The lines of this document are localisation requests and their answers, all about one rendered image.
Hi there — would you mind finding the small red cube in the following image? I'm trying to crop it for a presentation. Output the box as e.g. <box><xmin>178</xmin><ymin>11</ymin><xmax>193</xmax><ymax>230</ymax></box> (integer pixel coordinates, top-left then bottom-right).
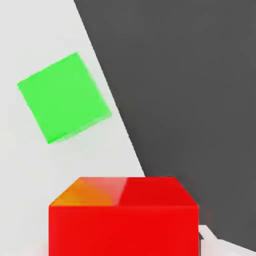
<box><xmin>48</xmin><ymin>176</ymin><xmax>200</xmax><ymax>256</ymax></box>

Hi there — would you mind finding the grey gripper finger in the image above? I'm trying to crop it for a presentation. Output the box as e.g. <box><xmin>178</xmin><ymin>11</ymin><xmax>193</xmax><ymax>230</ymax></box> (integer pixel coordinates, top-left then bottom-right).
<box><xmin>198</xmin><ymin>224</ymin><xmax>256</xmax><ymax>256</ymax></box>

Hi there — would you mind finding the small green cube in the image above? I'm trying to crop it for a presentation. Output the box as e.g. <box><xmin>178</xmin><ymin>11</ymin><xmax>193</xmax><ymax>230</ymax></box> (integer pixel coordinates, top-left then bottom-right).
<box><xmin>16</xmin><ymin>51</ymin><xmax>113</xmax><ymax>145</ymax></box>

